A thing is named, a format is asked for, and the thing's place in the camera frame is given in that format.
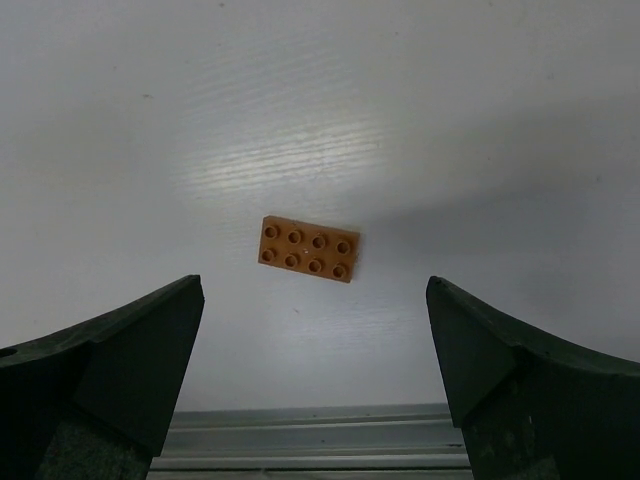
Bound aluminium table edge rail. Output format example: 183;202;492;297
151;404;470;473

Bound orange-brown lego plate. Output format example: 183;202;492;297
258;215;361;283

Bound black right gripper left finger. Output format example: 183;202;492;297
1;275;205;479

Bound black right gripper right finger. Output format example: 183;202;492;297
426;276;639;479

